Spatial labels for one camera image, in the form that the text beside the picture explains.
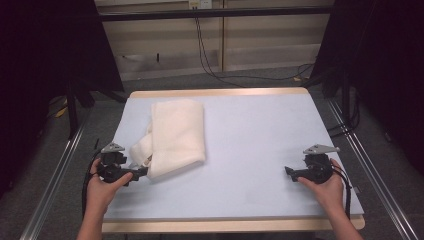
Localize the light blue mat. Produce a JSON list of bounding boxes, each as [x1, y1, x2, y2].
[[103, 93, 365, 221]]

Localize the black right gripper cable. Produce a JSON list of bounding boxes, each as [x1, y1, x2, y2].
[[330, 162, 353, 220]]

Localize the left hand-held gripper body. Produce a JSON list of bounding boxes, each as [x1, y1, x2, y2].
[[96, 142, 138, 187]]

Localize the metal floor rail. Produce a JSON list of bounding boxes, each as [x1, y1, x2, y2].
[[325, 98, 420, 240], [19, 109, 92, 240]]

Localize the black wall cable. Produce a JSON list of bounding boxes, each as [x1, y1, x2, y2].
[[194, 16, 315, 89]]

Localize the person's left hand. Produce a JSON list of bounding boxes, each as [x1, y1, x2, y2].
[[85, 157, 134, 216]]

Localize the yellow tape strip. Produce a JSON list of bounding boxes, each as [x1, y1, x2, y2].
[[54, 105, 70, 119]]

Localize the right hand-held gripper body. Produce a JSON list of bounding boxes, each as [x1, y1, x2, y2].
[[297, 143, 341, 185]]

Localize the black horizontal bar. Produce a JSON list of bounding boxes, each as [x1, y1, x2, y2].
[[99, 5, 335, 23]]

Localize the white mesh laundry bag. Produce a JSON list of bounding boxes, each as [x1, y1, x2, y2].
[[128, 98, 207, 181]]

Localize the person's right hand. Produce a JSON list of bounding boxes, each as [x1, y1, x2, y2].
[[297, 158, 345, 216]]

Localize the black floor cables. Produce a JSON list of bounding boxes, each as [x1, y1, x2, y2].
[[327, 99, 361, 139]]

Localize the white power outlet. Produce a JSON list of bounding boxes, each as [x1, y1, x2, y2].
[[188, 0, 214, 10]]

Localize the black curtain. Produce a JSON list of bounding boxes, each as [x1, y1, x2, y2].
[[0, 0, 125, 199], [311, 0, 424, 176]]

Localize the light wooden table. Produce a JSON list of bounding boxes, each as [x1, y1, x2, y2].
[[101, 87, 366, 234]]

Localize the black stand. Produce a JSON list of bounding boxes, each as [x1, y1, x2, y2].
[[339, 71, 355, 129], [65, 79, 128, 140]]

